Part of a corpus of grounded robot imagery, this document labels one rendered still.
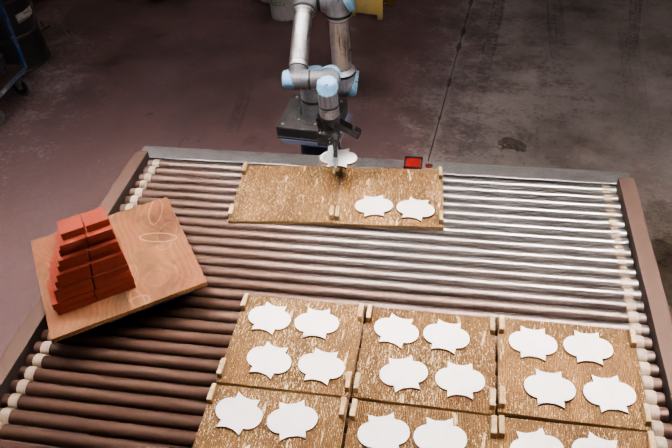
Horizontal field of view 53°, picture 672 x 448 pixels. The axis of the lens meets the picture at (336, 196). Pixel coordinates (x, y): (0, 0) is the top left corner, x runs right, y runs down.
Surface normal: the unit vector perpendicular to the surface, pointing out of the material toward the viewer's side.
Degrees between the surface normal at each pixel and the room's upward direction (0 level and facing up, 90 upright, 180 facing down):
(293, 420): 0
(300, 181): 0
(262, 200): 0
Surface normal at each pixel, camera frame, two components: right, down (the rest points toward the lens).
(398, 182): -0.05, -0.77
